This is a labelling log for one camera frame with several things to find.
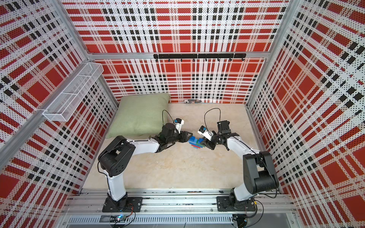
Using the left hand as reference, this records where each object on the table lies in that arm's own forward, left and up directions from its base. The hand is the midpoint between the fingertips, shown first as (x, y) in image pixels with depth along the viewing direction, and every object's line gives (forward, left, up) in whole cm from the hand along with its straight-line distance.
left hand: (192, 133), depth 92 cm
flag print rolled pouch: (+38, -1, -7) cm, 38 cm away
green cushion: (+12, +36, +4) cm, 39 cm away
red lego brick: (-6, -3, -7) cm, 10 cm away
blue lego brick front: (-5, 0, 0) cm, 5 cm away
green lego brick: (-8, -5, -2) cm, 9 cm away
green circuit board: (-45, +36, -7) cm, 58 cm away
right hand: (-4, -9, 0) cm, 10 cm away
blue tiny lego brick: (-5, -5, 0) cm, 8 cm away
